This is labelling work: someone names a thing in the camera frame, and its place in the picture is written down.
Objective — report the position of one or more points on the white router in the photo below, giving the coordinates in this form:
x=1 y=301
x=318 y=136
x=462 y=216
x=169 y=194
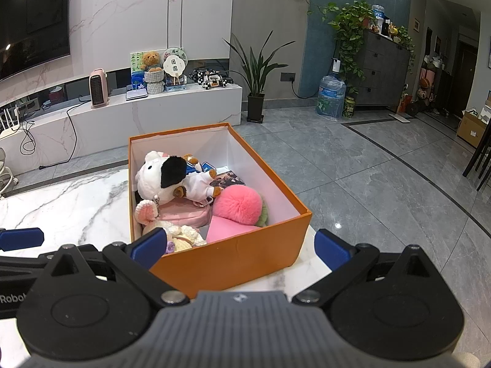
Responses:
x=9 y=132

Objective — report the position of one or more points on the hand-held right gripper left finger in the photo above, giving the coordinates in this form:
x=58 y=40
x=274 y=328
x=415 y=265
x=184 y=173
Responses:
x=147 y=247

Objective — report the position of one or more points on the black white checkered toy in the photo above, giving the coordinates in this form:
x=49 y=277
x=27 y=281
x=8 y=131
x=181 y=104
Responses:
x=213 y=80

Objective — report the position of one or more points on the pink fluffy peach pom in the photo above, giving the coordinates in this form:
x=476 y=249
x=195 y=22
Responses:
x=238 y=203

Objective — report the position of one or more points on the dark wooden chair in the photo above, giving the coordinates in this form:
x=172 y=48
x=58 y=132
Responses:
x=484 y=149

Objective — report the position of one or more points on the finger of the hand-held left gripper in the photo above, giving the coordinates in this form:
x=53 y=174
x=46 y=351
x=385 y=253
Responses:
x=21 y=238

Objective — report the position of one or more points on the brown cardboard carton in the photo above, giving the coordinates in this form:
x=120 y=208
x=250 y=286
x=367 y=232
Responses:
x=470 y=128

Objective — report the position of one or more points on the blue flower painting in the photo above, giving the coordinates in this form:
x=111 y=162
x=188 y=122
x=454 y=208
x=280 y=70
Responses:
x=136 y=76

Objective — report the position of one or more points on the green tin can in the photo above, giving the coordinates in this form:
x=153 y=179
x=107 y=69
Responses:
x=349 y=107

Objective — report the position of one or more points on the pink space heater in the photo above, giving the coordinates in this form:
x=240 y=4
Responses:
x=99 y=90

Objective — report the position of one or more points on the white scalloped hand fan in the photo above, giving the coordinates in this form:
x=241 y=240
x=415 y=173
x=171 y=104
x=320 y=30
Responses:
x=174 y=68

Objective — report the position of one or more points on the pink flat pad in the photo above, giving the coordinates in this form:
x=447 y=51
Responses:
x=226 y=232

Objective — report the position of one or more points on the wall socket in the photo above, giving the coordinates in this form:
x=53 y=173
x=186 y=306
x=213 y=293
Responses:
x=287 y=77

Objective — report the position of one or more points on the large water jug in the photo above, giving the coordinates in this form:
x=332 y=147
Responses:
x=330 y=99

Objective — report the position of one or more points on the pothos plant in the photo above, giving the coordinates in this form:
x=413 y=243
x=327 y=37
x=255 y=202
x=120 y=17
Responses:
x=351 y=23

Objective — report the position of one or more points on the painted round hand fan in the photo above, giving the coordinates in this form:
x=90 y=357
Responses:
x=175 y=51

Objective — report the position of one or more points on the pink fabric pouch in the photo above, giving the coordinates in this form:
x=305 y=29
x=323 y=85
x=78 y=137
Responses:
x=184 y=216

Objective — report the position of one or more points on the blue card packet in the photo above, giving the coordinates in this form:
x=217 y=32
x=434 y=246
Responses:
x=208 y=167

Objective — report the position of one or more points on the grey notebook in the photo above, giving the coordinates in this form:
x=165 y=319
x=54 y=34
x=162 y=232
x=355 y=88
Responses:
x=136 y=95

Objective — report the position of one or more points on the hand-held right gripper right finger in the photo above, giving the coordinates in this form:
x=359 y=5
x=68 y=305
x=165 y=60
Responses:
x=332 y=247

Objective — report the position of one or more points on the potted long-leaf plant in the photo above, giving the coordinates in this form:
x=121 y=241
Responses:
x=256 y=107

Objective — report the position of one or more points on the white floor scale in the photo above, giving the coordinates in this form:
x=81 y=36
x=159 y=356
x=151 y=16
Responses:
x=399 y=117

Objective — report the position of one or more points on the white black plush toy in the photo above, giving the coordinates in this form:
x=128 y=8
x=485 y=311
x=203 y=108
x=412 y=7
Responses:
x=149 y=176

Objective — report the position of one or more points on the dark card box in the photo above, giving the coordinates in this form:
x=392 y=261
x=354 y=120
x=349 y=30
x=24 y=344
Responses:
x=230 y=179

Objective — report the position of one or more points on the white marble TV cabinet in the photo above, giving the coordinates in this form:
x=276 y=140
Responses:
x=172 y=111

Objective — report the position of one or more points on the grey drawer cabinet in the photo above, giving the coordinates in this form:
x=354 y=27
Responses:
x=379 y=69

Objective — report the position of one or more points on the blue flat box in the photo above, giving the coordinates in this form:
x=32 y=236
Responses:
x=176 y=88

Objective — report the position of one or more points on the cream crochet toy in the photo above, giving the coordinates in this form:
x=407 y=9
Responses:
x=184 y=234

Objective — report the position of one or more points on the black television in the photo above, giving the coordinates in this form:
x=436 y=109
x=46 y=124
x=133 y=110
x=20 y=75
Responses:
x=30 y=27

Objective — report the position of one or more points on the white chair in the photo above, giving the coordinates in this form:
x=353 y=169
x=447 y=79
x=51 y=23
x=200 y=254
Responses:
x=5 y=168

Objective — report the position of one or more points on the clear water bottle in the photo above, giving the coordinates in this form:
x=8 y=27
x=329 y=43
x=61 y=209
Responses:
x=378 y=10

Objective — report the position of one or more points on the orange cardboard box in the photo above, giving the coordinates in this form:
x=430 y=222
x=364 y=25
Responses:
x=238 y=260

